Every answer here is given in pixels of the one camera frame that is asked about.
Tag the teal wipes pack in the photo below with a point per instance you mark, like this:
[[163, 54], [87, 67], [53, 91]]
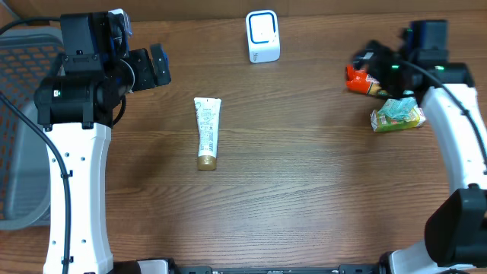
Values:
[[398, 109]]

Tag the green juice carton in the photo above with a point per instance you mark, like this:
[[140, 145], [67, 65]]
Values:
[[382, 123]]

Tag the orange cracker pack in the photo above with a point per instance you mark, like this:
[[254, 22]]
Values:
[[361, 82]]

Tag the grey plastic shopping basket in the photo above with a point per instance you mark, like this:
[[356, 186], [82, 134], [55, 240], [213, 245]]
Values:
[[27, 56]]

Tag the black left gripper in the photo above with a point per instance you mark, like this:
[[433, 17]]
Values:
[[140, 60]]

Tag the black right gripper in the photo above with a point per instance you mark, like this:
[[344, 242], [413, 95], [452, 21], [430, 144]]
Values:
[[383, 56]]

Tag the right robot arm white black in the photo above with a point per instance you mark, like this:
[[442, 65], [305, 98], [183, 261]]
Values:
[[455, 235]]

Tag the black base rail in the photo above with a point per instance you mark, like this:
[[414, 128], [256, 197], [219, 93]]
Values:
[[289, 269]]

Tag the white cream tube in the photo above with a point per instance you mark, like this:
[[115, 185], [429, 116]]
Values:
[[208, 118]]

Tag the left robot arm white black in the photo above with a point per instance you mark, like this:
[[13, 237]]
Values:
[[77, 108]]

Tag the white barcode scanner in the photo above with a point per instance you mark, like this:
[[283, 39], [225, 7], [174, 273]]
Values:
[[263, 36]]

